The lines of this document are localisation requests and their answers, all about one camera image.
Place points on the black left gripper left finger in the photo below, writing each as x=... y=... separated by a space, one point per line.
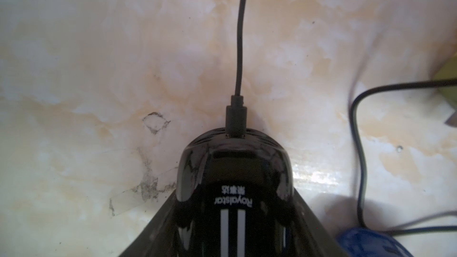
x=158 y=238

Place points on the blue electric shaver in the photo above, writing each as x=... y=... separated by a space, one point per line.
x=361 y=242

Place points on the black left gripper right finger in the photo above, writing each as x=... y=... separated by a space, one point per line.
x=310 y=238

